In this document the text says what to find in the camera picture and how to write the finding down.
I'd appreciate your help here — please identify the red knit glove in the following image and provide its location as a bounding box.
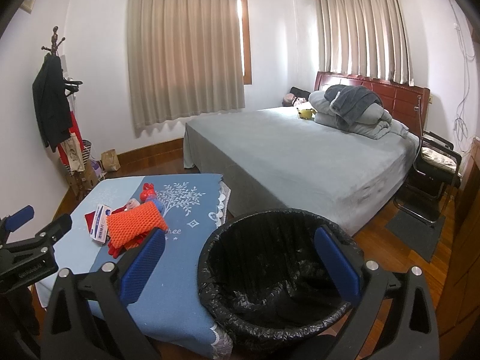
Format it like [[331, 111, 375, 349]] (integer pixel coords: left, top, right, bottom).
[[85, 205, 126, 233], [107, 233, 147, 258]]

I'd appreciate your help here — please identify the white medicine box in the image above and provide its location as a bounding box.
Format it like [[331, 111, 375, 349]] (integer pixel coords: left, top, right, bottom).
[[89, 204, 112, 244]]

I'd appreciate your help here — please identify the orange foam net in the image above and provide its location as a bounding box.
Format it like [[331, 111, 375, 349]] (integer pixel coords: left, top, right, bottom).
[[106, 202, 168, 249]]

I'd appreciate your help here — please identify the red plastic bag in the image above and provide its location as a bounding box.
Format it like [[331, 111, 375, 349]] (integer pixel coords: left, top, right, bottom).
[[139, 183, 157, 203]]

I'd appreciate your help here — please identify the pink cloth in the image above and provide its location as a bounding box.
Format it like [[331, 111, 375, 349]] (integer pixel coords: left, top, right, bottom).
[[125, 198, 140, 211]]

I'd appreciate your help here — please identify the blue plastic bag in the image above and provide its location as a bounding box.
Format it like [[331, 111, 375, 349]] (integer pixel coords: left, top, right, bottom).
[[150, 197, 165, 215]]

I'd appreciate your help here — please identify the black trash bin with bag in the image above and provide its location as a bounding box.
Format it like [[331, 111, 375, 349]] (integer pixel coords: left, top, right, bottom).
[[197, 209, 364, 342]]

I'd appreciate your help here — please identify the wooden coat rack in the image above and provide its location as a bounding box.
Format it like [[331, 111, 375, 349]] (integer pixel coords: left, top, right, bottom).
[[40, 25, 95, 199]]

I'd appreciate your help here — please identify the blue patterned table cloth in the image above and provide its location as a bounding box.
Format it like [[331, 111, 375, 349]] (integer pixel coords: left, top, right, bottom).
[[37, 173, 233, 359]]

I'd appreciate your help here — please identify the brown paper bag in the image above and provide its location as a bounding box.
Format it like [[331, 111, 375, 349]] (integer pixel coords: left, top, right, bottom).
[[101, 149, 120, 172]]

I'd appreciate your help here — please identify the beige tote bag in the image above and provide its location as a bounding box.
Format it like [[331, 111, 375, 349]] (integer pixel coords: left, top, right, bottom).
[[60, 133, 85, 173]]

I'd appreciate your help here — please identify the striped basket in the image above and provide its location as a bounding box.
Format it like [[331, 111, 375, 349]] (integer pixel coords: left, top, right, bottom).
[[82, 139, 92, 164]]

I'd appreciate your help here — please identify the dark floor mat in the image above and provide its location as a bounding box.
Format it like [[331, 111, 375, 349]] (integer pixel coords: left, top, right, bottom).
[[385, 211, 445, 263]]

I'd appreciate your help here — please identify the red hanging bag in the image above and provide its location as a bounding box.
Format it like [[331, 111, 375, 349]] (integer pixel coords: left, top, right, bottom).
[[57, 111, 85, 172]]

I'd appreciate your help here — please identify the black hanging coat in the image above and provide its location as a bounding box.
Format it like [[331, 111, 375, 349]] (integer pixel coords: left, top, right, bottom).
[[32, 54, 72, 153]]

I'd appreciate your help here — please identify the black clothes hanger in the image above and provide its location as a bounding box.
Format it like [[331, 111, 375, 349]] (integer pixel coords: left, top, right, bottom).
[[63, 78, 83, 97]]

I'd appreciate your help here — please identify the black metal chair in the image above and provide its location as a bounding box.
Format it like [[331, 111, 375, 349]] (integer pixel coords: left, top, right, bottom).
[[394, 131, 462, 225]]

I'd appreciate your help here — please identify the bed with grey sheet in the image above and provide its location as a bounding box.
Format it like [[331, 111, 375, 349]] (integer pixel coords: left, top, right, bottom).
[[183, 107, 418, 235]]

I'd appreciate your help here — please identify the grey folded duvet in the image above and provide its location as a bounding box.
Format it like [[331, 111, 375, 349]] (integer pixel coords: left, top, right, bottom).
[[308, 91, 409, 140]]

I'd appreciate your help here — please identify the red wooden headboard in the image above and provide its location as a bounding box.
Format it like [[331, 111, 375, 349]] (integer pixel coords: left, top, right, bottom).
[[314, 72, 431, 136]]

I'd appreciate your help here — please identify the left beige curtain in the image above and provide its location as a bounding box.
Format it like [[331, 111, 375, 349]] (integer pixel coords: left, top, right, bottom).
[[127, 0, 245, 129]]

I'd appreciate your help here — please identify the beige curtain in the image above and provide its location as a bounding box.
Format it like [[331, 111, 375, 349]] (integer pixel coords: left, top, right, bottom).
[[316, 0, 414, 86], [127, 0, 245, 129]]

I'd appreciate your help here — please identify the yellow plush toy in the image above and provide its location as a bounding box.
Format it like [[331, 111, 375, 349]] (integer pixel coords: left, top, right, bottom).
[[298, 108, 317, 120]]

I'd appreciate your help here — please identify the dark grey blanket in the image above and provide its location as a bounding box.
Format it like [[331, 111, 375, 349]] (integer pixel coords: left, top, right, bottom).
[[325, 85, 384, 131]]

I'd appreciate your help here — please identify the pink bag on bed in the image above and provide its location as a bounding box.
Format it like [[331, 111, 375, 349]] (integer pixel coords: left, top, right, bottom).
[[282, 93, 307, 107]]

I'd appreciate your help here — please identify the right beige curtain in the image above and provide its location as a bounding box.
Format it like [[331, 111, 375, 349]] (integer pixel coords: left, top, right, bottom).
[[316, 0, 414, 86]]

